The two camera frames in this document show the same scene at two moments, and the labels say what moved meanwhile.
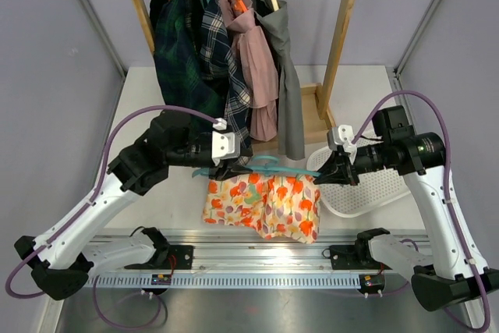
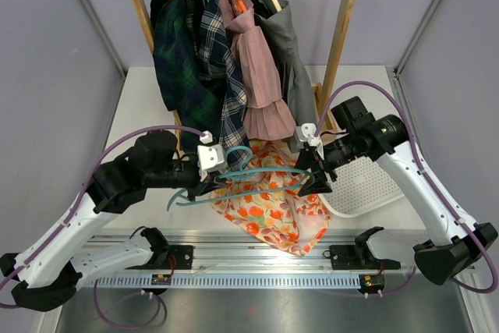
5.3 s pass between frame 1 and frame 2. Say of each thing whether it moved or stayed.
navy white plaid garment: stayed
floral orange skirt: moved
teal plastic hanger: moved
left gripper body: moved
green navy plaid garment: stayed
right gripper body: moved
